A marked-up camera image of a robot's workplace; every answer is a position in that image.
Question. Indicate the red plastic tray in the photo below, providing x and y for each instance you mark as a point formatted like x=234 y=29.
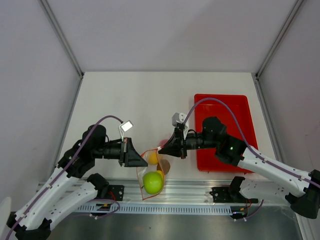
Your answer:
x=206 y=160

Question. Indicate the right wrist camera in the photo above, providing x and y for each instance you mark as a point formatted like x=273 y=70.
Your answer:
x=178 y=121

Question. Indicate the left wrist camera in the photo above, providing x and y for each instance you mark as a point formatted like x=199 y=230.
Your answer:
x=124 y=127

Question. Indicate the green apple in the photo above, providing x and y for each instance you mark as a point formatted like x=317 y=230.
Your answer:
x=152 y=182

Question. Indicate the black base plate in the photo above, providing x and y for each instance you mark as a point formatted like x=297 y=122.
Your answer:
x=115 y=192
x=228 y=194

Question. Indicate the aluminium mounting rail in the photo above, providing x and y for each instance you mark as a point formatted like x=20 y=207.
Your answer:
x=175 y=192

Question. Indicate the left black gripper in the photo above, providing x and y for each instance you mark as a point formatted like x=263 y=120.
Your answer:
x=129 y=156

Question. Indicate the right frame post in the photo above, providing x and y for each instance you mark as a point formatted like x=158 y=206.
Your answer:
x=285 y=27

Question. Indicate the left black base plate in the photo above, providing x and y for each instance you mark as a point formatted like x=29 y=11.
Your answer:
x=115 y=192

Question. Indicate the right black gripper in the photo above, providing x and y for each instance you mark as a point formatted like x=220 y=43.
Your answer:
x=176 y=145

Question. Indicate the clear zip top bag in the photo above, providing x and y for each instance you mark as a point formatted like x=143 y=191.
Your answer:
x=141 y=171

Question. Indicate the small brown yellow fruit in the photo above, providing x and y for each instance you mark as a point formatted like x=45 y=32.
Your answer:
x=165 y=165

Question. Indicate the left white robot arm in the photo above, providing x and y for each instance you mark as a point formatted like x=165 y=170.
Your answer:
x=47 y=208

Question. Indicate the yellow orange mango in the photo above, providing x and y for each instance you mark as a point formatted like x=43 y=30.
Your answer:
x=153 y=158

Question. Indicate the left frame post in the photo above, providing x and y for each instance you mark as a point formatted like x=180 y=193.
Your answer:
x=56 y=27

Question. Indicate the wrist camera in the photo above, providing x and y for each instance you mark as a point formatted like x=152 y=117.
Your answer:
x=178 y=121
x=124 y=127

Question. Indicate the slotted cable duct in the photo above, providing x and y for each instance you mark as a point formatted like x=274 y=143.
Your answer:
x=167 y=209

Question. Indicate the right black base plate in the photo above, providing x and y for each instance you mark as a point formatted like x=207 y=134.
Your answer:
x=228 y=194

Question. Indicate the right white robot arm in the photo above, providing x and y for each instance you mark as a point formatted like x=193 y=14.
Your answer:
x=299 y=188

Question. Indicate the frame post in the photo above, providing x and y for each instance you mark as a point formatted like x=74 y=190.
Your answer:
x=56 y=27
x=285 y=27

